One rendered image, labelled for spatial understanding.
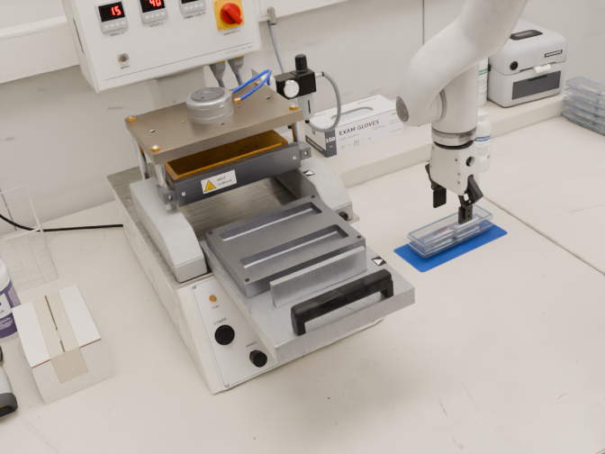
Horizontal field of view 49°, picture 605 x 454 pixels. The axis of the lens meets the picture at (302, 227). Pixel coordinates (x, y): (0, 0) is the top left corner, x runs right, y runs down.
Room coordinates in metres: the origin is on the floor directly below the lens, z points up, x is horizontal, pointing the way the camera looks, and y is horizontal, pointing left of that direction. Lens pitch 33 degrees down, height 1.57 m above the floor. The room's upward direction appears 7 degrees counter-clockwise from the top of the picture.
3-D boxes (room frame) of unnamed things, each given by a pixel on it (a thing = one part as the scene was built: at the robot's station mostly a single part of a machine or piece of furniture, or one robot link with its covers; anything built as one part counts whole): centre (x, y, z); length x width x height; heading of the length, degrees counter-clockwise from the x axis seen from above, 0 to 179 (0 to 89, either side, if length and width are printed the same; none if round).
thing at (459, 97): (1.14, -0.30, 1.08); 0.09 x 0.08 x 0.13; 110
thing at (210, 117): (1.15, 0.13, 1.08); 0.31 x 0.24 x 0.13; 114
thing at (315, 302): (0.70, -0.04, 0.99); 0.15 x 0.02 x 0.04; 114
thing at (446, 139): (1.14, -0.31, 1.00); 0.09 x 0.08 x 0.03; 26
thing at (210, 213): (1.14, 0.15, 0.93); 0.46 x 0.35 x 0.01; 24
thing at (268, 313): (0.83, 0.01, 0.97); 0.30 x 0.22 x 0.08; 24
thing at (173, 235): (0.99, 0.23, 0.96); 0.25 x 0.05 x 0.07; 24
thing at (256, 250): (0.87, 0.03, 0.98); 0.20 x 0.17 x 0.03; 114
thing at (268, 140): (1.11, 0.13, 1.07); 0.22 x 0.17 x 0.10; 114
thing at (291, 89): (1.32, -0.02, 1.05); 0.15 x 0.05 x 0.15; 114
